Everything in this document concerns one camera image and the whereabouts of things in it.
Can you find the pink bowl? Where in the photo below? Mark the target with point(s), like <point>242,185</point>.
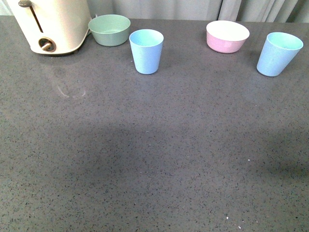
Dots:
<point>226,36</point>

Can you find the cream white toaster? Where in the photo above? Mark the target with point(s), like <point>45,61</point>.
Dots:
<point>52,27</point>

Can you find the green bowl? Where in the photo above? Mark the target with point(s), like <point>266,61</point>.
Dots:
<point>110,30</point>

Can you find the grey curtain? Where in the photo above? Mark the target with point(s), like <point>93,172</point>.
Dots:
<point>290,11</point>

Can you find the blue cup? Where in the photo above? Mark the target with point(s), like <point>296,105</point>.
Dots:
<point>146,47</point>
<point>278,51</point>

